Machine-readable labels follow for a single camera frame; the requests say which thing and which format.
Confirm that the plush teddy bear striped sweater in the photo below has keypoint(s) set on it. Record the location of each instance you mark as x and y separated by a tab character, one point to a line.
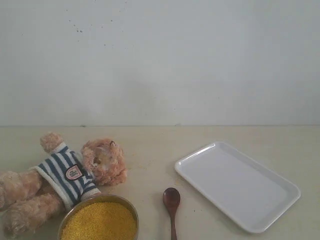
65	178

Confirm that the metal bowl of yellow millet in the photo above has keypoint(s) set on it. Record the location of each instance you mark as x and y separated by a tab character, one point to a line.
103	217

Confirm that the dark brown wooden spoon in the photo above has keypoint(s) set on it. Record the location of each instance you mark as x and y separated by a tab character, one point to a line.
171	200

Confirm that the white rectangular plastic tray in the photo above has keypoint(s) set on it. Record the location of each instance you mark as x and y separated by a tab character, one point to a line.
250	194

